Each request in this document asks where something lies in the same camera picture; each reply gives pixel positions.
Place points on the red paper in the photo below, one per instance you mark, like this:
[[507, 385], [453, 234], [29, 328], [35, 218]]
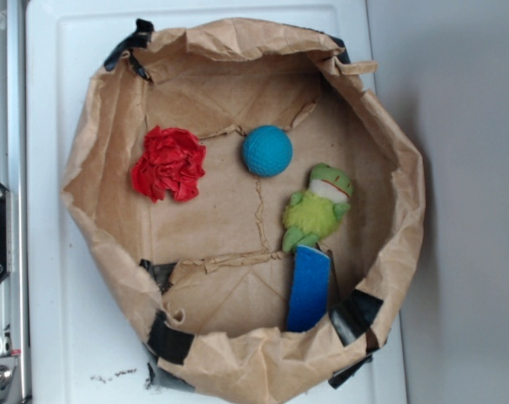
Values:
[[172, 161]]

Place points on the blue dimpled ball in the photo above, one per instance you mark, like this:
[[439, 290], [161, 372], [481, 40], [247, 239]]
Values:
[[267, 151]]

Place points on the green plush frog toy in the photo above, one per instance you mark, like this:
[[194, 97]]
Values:
[[314, 213]]

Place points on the brown paper bag container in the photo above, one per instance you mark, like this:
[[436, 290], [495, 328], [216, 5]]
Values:
[[205, 283]]

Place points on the blue sponge block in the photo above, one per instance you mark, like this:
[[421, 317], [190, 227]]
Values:
[[309, 292]]

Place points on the white plastic tray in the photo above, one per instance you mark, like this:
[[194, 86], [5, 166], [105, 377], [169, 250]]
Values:
[[82, 348]]

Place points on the aluminium frame rail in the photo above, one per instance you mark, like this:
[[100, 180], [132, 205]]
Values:
[[15, 351]]

